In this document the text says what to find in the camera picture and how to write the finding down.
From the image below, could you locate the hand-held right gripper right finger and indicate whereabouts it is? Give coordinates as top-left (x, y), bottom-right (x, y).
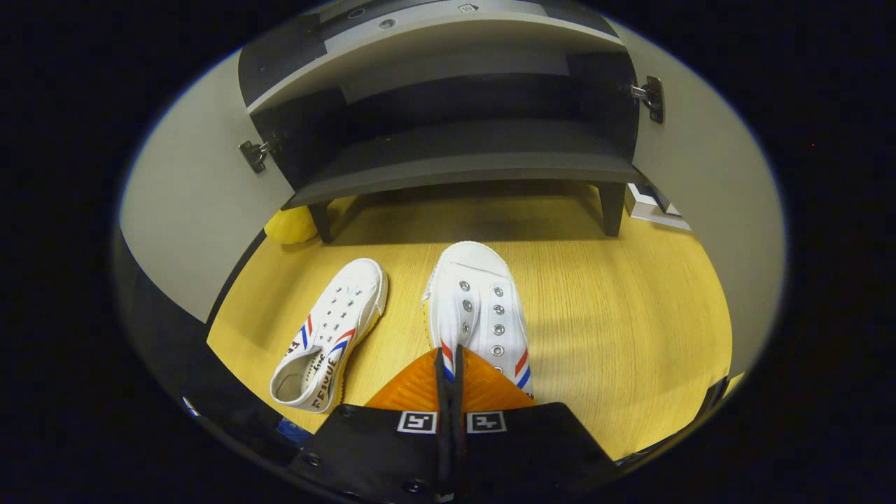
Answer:
top-left (448, 344), bottom-right (620, 499)

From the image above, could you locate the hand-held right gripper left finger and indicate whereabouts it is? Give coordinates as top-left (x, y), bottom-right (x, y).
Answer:
top-left (290, 346), bottom-right (452, 501)

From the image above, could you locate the white canvas shoe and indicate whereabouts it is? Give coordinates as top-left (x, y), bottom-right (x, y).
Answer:
top-left (420, 241), bottom-right (536, 403)
top-left (269, 258), bottom-right (389, 414)

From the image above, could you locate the white grey shoe cabinet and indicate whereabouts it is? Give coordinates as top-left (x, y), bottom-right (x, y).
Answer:
top-left (237, 0), bottom-right (648, 244)

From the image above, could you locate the white cabinet door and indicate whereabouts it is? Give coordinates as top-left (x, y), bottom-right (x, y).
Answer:
top-left (118, 48), bottom-right (295, 324)
top-left (605, 17), bottom-right (786, 379)

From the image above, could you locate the yellow soft object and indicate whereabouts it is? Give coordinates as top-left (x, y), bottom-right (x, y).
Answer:
top-left (265, 205), bottom-right (317, 245)

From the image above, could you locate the white blue box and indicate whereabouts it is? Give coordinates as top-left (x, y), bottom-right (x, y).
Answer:
top-left (625, 183), bottom-right (692, 232)

